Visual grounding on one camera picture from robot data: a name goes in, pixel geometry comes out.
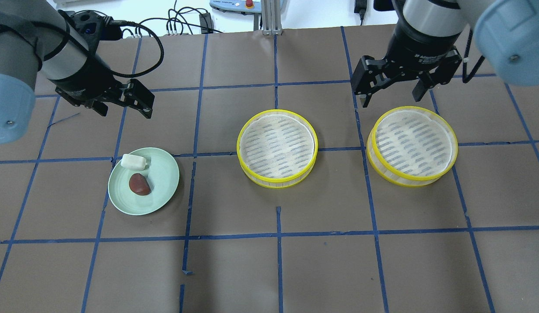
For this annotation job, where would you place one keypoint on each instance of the yellow rimmed steamer basket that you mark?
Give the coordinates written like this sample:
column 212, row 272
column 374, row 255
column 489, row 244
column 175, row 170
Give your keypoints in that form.
column 411, row 146
column 277, row 148

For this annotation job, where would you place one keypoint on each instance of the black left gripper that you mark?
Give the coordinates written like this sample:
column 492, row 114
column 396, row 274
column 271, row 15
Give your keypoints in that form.
column 82, row 84

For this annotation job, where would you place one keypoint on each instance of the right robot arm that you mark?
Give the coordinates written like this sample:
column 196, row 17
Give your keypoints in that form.
column 433, row 38

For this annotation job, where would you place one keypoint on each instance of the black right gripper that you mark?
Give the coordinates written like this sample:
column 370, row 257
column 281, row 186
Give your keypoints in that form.
column 419, row 53

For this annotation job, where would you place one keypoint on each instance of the aluminium frame post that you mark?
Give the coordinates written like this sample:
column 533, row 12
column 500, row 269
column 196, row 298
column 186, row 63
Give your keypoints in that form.
column 271, row 17

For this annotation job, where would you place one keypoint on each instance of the teach pendant tablet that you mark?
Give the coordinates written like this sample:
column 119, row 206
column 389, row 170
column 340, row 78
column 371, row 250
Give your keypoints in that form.
column 244, row 7

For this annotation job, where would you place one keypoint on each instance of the white bun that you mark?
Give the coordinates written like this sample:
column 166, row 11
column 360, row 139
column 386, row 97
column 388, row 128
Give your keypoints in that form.
column 133, row 162

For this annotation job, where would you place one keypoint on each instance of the brown bun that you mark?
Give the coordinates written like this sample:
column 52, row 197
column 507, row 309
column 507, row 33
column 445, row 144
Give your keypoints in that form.
column 139, row 185

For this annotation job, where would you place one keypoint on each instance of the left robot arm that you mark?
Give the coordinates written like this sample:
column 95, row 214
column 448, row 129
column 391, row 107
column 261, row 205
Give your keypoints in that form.
column 36, row 38

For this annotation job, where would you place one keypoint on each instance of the black power adapter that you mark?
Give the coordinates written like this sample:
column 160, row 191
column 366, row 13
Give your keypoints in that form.
column 206, row 24

